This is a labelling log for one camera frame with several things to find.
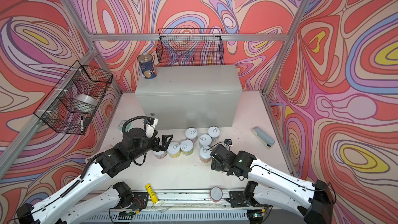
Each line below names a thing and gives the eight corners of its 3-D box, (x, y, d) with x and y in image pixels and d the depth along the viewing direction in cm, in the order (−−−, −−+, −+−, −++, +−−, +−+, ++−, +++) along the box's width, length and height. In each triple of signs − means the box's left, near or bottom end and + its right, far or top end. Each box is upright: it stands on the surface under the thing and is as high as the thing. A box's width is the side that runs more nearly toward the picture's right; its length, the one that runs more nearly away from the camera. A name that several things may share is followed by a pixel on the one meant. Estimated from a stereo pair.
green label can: (180, 155, 89) (179, 152, 85) (181, 143, 94) (180, 139, 90) (193, 155, 89) (192, 152, 85) (193, 143, 94) (193, 139, 90)
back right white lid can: (208, 141, 93) (208, 138, 90) (207, 129, 99) (208, 126, 96) (220, 141, 93) (220, 138, 90) (219, 129, 99) (219, 126, 96)
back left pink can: (185, 142, 94) (185, 138, 90) (186, 131, 98) (186, 127, 95) (198, 142, 94) (198, 138, 90) (198, 131, 98) (198, 127, 95)
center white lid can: (199, 148, 92) (199, 144, 87) (199, 138, 96) (199, 133, 92) (211, 148, 92) (212, 144, 87) (210, 138, 96) (211, 133, 92)
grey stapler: (268, 149, 92) (271, 146, 88) (250, 131, 100) (252, 128, 96) (273, 146, 93) (275, 142, 90) (254, 128, 101) (256, 125, 97)
